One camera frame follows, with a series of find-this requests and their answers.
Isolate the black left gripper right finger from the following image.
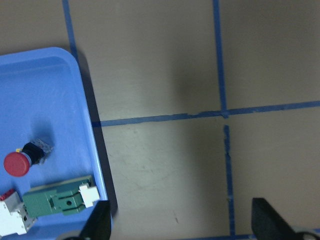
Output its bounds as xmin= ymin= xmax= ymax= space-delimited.
xmin=251 ymin=197 xmax=320 ymax=240

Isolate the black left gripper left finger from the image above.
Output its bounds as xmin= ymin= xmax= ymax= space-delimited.
xmin=63 ymin=200 xmax=112 ymax=240

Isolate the white circuit breaker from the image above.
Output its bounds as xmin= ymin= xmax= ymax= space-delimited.
xmin=0 ymin=189 xmax=38 ymax=238

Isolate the green terminal block module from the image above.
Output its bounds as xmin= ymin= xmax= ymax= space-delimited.
xmin=22 ymin=175 xmax=100 ymax=218

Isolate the red emergency stop button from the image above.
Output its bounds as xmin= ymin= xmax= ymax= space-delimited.
xmin=3 ymin=139 xmax=54 ymax=177

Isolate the blue plastic tray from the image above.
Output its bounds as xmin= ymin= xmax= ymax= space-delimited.
xmin=0 ymin=46 xmax=115 ymax=240

